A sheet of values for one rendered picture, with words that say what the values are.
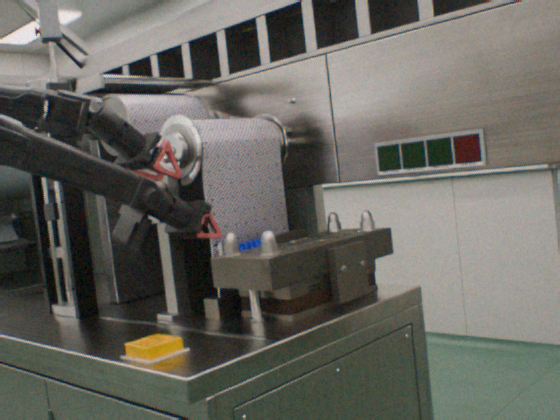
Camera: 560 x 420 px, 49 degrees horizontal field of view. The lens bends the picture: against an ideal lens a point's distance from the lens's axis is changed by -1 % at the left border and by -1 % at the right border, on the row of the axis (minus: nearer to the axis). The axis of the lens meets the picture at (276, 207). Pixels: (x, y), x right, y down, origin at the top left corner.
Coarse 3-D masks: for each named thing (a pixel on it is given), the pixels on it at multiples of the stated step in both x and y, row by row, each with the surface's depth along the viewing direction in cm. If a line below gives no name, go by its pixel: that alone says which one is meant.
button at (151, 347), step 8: (152, 336) 107; (160, 336) 107; (168, 336) 106; (128, 344) 104; (136, 344) 103; (144, 344) 102; (152, 344) 102; (160, 344) 102; (168, 344) 103; (176, 344) 104; (128, 352) 104; (136, 352) 102; (144, 352) 101; (152, 352) 100; (160, 352) 102; (168, 352) 103
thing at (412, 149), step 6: (408, 144) 130; (414, 144) 129; (420, 144) 128; (402, 150) 131; (408, 150) 130; (414, 150) 129; (420, 150) 129; (408, 156) 131; (414, 156) 130; (420, 156) 129; (408, 162) 131; (414, 162) 130; (420, 162) 129
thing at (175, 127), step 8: (168, 128) 132; (176, 128) 130; (184, 128) 128; (184, 136) 128; (192, 136) 127; (192, 144) 127; (280, 144) 145; (192, 152) 127; (280, 152) 145; (192, 160) 127; (168, 168) 133; (184, 168) 129; (192, 168) 128; (184, 176) 130
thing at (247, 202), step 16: (208, 176) 128; (224, 176) 131; (240, 176) 135; (256, 176) 138; (272, 176) 142; (208, 192) 128; (224, 192) 131; (240, 192) 134; (256, 192) 138; (272, 192) 142; (224, 208) 131; (240, 208) 134; (256, 208) 138; (272, 208) 141; (208, 224) 128; (224, 224) 131; (240, 224) 134; (256, 224) 137; (272, 224) 141; (240, 240) 134
